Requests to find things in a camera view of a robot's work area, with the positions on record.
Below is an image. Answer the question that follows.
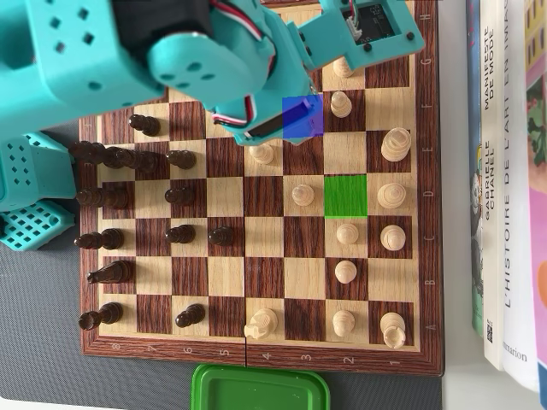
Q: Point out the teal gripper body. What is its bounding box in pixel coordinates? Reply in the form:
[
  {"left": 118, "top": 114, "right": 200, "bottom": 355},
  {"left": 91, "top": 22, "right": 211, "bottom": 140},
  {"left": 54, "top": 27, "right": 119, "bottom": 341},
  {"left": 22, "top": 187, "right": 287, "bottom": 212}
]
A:
[{"left": 203, "top": 8, "right": 315, "bottom": 134}]

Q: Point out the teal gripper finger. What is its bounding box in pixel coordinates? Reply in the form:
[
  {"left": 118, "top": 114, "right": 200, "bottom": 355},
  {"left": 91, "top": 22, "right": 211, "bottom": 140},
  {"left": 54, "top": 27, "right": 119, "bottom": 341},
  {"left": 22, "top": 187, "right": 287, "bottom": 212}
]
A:
[{"left": 233, "top": 94, "right": 325, "bottom": 147}]

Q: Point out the wooden folding chessboard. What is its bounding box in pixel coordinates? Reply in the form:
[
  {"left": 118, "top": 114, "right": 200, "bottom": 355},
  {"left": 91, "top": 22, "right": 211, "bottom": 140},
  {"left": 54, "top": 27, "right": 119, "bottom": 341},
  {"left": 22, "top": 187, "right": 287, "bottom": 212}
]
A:
[{"left": 78, "top": 0, "right": 445, "bottom": 378}]

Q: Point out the dark wooden pawn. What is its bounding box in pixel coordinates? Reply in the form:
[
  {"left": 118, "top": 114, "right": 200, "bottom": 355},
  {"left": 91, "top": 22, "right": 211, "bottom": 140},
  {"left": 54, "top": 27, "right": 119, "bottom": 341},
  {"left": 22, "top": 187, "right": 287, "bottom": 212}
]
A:
[
  {"left": 208, "top": 226, "right": 235, "bottom": 248},
  {"left": 165, "top": 225, "right": 197, "bottom": 245},
  {"left": 164, "top": 187, "right": 196, "bottom": 207},
  {"left": 165, "top": 149, "right": 197, "bottom": 170},
  {"left": 128, "top": 114, "right": 162, "bottom": 138},
  {"left": 174, "top": 303, "right": 206, "bottom": 330}
]

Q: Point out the light wooden bishop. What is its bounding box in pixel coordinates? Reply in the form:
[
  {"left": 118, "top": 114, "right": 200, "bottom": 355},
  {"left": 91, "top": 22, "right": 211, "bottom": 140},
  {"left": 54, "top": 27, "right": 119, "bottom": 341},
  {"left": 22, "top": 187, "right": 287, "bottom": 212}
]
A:
[{"left": 379, "top": 224, "right": 406, "bottom": 252}]

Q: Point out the dark wooden bishop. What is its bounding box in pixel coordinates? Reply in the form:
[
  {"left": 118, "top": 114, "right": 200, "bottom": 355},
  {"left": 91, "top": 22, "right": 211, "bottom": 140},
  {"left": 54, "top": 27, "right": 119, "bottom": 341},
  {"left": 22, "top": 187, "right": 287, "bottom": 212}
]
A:
[
  {"left": 74, "top": 228, "right": 126, "bottom": 252},
  {"left": 114, "top": 149, "right": 160, "bottom": 173}
]

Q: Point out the illustrated blue spine book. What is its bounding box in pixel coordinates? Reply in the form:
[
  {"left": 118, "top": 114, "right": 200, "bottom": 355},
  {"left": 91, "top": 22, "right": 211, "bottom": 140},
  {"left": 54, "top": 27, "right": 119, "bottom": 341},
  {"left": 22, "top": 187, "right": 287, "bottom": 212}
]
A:
[{"left": 465, "top": 0, "right": 487, "bottom": 335}]

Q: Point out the white knight bottom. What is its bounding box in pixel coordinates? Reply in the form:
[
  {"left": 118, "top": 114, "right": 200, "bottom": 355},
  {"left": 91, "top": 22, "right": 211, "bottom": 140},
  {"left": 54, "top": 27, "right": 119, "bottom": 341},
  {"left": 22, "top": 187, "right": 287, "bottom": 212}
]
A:
[{"left": 244, "top": 307, "right": 279, "bottom": 341}]

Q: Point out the dark wooden king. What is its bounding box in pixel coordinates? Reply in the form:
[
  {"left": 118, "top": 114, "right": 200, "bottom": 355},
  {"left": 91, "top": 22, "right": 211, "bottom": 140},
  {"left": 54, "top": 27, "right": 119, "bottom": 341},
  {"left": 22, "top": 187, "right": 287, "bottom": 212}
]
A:
[{"left": 68, "top": 140, "right": 129, "bottom": 170}]

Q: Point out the dark wooden queen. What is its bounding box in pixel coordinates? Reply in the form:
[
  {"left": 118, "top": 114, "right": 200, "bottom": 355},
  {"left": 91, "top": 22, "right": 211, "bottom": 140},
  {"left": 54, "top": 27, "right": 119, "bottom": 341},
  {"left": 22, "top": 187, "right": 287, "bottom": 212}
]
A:
[{"left": 75, "top": 187, "right": 129, "bottom": 210}]

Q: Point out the light wooden rook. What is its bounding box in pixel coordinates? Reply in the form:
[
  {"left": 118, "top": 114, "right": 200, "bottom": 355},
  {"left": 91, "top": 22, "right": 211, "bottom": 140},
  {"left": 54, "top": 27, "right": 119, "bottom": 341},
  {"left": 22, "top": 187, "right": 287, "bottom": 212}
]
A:
[{"left": 379, "top": 312, "right": 407, "bottom": 350}]

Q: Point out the white art history book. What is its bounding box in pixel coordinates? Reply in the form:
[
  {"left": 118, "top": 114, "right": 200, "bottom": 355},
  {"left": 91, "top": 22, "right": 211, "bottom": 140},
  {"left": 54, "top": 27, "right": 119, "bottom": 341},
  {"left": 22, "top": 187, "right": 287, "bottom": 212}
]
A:
[{"left": 500, "top": 0, "right": 540, "bottom": 393}]

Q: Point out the white Gabrielle Chanel book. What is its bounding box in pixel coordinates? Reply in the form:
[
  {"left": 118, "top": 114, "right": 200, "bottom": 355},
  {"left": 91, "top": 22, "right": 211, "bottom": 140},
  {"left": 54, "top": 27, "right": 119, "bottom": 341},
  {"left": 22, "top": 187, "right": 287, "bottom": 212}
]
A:
[{"left": 477, "top": 0, "right": 509, "bottom": 372}]

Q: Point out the pink illustrated book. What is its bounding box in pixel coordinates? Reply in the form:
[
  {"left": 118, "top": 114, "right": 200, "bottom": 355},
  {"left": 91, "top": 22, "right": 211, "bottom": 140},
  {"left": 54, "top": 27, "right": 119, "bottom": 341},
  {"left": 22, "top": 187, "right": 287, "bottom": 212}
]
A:
[{"left": 521, "top": 0, "right": 547, "bottom": 388}]

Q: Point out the dark wooden knight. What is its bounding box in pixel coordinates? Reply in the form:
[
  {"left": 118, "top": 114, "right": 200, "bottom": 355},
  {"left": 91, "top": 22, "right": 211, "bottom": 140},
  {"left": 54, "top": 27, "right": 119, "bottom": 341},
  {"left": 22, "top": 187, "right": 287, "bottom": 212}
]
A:
[{"left": 86, "top": 259, "right": 135, "bottom": 286}]

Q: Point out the green plastic container lid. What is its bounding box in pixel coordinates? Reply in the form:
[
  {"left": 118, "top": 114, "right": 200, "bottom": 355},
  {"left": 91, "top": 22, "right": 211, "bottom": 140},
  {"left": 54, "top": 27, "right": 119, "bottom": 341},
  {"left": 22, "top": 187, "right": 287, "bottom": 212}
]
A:
[{"left": 191, "top": 362, "right": 331, "bottom": 410}]

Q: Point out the dark wooden rook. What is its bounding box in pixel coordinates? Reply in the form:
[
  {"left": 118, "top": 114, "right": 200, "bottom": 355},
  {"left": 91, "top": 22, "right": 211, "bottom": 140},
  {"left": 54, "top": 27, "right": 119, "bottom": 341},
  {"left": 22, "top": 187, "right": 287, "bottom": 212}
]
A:
[{"left": 79, "top": 302, "right": 125, "bottom": 331}]

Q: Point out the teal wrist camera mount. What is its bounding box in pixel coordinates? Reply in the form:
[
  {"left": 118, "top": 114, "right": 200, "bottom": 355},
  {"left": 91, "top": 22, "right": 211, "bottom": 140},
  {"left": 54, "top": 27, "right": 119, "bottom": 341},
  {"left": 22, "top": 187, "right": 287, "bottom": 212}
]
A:
[{"left": 286, "top": 0, "right": 426, "bottom": 72}]

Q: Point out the red white black servo cable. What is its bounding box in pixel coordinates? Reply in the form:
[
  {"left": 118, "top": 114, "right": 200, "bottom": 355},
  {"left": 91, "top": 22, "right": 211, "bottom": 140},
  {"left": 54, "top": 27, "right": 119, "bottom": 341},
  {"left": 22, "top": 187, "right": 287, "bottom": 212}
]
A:
[
  {"left": 211, "top": 0, "right": 278, "bottom": 80},
  {"left": 209, "top": 96, "right": 258, "bottom": 129}
]

